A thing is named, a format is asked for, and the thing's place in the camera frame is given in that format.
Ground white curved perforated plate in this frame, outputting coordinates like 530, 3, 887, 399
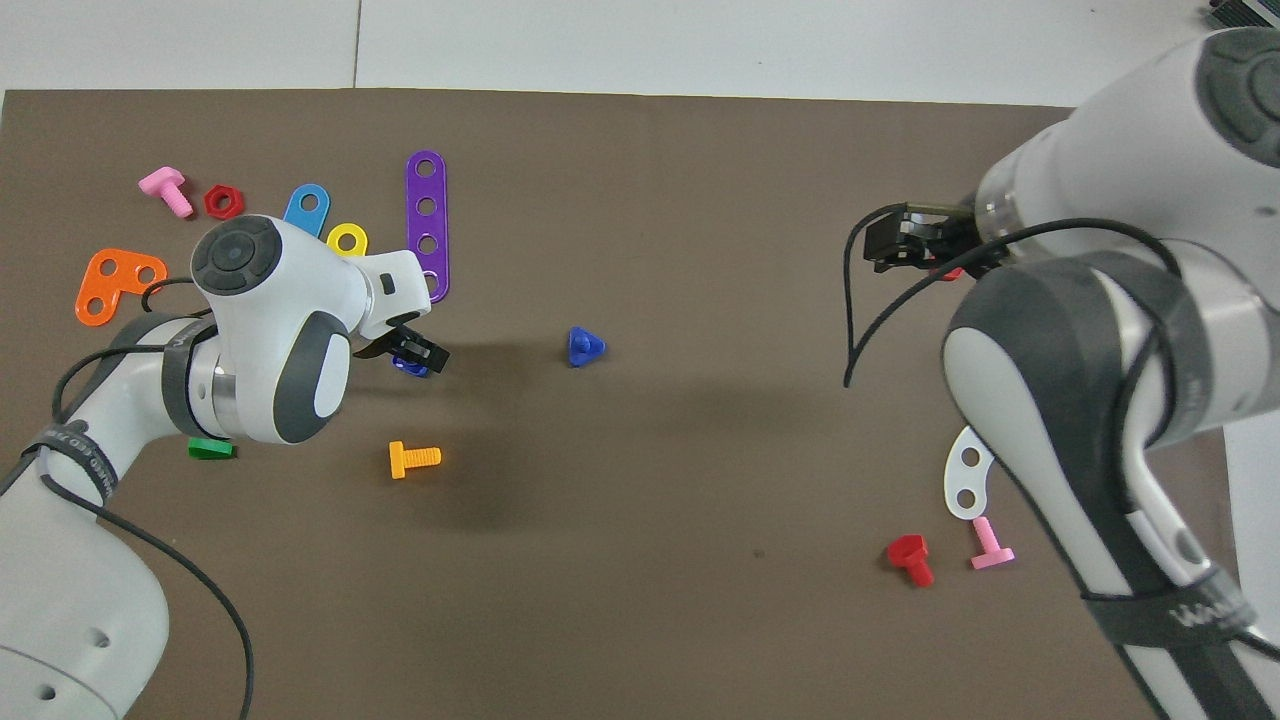
943, 425, 998, 522

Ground orange heart-shaped plate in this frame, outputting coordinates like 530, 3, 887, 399
75, 248, 169, 328

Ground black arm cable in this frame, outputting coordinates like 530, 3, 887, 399
38, 278, 253, 720
843, 203, 1201, 391

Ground blue two-hole plate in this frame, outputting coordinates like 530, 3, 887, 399
283, 184, 332, 239

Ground brown table mat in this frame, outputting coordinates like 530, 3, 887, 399
0, 88, 1237, 720

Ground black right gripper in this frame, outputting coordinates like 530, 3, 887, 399
864, 203, 1001, 277

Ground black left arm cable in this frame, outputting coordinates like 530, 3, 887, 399
38, 278, 253, 720

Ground purple four-hole plate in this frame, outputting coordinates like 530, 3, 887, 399
405, 150, 451, 304

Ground orange plastic screw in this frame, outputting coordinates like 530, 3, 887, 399
388, 440, 442, 480

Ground pink plastic screw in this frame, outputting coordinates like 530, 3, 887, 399
969, 516, 1016, 572
137, 166, 194, 219

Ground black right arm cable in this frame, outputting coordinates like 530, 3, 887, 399
843, 203, 1201, 391

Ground dark striped box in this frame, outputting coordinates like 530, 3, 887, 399
1205, 0, 1280, 31

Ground red plastic screw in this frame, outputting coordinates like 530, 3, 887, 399
886, 534, 935, 588

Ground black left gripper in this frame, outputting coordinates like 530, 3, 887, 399
352, 318, 451, 374

